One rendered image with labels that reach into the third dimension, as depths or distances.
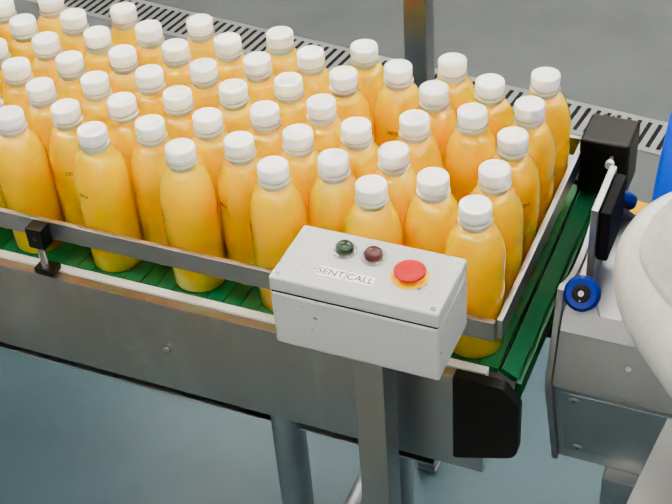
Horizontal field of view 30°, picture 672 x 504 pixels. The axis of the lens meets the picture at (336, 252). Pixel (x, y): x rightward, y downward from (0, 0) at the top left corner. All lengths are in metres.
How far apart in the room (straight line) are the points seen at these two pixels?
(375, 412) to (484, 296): 0.19
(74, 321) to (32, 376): 1.17
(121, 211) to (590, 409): 0.67
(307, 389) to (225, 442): 1.06
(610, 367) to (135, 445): 1.40
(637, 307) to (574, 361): 0.48
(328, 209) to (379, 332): 0.23
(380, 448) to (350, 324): 0.23
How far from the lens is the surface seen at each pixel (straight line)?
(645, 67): 3.90
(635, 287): 1.15
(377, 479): 1.62
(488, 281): 1.49
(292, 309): 1.41
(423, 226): 1.51
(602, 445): 1.77
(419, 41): 1.98
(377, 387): 1.49
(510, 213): 1.52
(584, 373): 1.62
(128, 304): 1.73
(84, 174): 1.67
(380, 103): 1.73
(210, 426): 2.77
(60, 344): 1.87
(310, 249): 1.43
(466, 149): 1.62
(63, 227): 1.73
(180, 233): 1.63
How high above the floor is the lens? 1.99
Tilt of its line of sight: 39 degrees down
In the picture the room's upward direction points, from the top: 5 degrees counter-clockwise
